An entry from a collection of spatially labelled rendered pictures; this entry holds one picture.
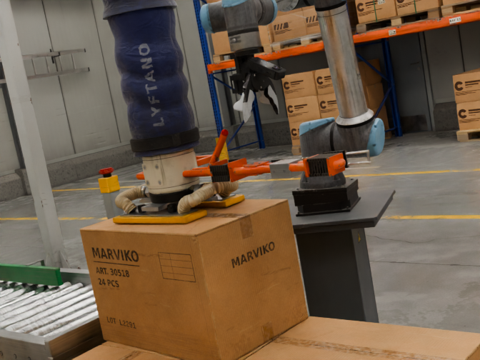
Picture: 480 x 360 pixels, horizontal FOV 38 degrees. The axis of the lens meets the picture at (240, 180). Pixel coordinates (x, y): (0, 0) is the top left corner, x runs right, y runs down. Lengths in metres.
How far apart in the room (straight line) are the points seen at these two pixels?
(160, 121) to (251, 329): 0.69
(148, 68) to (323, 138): 0.91
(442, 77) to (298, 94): 2.14
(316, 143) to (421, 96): 8.31
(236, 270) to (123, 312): 0.48
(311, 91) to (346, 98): 7.86
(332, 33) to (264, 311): 1.07
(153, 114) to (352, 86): 0.86
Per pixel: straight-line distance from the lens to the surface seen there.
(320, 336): 2.19
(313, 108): 10.61
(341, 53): 2.69
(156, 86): 2.21
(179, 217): 2.15
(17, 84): 5.79
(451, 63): 10.93
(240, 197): 2.32
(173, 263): 2.09
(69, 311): 3.00
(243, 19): 2.01
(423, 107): 11.12
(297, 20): 10.55
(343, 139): 2.80
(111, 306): 2.43
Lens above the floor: 1.35
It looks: 8 degrees down
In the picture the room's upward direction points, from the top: 10 degrees counter-clockwise
